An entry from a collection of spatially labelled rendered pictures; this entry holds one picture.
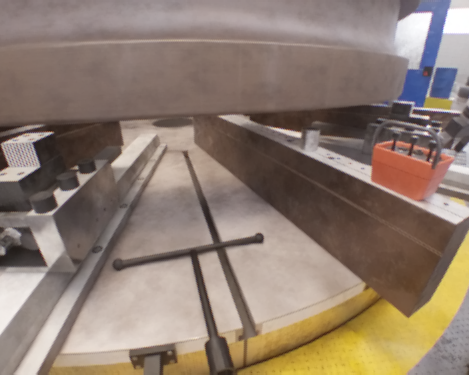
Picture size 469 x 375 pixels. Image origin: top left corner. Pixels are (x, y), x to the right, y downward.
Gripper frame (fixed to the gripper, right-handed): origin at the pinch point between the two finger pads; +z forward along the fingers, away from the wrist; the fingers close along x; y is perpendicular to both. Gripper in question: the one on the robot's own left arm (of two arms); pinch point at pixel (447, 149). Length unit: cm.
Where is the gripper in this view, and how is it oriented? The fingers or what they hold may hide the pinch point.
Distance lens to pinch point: 113.8
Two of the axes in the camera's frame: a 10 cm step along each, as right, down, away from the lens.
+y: -2.5, -7.5, 6.1
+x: -9.7, 2.0, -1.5
